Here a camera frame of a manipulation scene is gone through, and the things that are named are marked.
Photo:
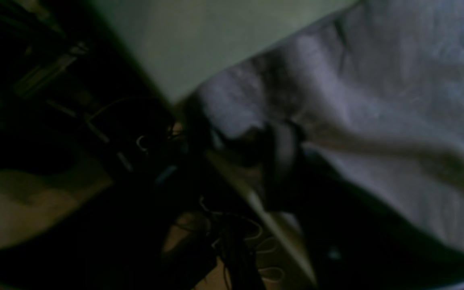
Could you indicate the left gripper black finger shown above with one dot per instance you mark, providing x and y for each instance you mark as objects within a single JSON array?
[{"x": 354, "y": 241}]

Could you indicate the grey t-shirt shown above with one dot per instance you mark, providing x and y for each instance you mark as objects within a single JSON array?
[{"x": 378, "y": 91}]

